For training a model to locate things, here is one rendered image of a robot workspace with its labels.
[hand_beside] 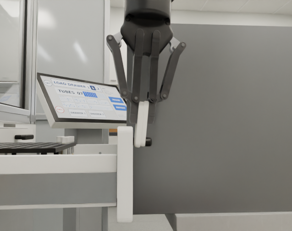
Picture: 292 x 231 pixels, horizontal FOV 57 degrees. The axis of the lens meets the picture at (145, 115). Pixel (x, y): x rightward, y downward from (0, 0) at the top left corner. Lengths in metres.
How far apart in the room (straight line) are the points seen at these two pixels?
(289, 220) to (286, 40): 0.37
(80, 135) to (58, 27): 1.07
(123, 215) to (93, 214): 1.17
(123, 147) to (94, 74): 1.78
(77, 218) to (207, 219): 0.95
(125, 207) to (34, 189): 0.11
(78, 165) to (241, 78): 0.38
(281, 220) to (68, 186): 0.44
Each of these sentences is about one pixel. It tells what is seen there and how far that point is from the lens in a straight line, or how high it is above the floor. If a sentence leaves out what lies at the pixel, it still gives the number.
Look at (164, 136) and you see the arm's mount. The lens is 0.53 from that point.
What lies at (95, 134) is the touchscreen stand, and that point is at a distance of 1.42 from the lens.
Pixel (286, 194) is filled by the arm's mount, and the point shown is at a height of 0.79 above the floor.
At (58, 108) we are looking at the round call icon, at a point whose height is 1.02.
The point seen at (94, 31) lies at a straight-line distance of 2.16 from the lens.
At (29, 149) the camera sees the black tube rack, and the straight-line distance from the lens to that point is 0.38.
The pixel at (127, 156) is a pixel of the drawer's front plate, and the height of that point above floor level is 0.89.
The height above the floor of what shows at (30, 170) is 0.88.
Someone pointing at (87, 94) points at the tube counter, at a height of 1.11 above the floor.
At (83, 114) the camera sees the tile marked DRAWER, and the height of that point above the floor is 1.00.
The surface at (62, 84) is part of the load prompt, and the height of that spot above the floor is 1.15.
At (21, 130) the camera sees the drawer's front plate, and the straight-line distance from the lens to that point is 0.85.
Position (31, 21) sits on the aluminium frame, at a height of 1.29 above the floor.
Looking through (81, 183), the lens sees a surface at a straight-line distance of 0.33.
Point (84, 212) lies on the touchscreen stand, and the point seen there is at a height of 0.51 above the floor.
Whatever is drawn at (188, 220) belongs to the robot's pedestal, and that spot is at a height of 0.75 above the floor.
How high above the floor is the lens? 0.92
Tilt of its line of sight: 3 degrees up
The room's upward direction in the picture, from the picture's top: straight up
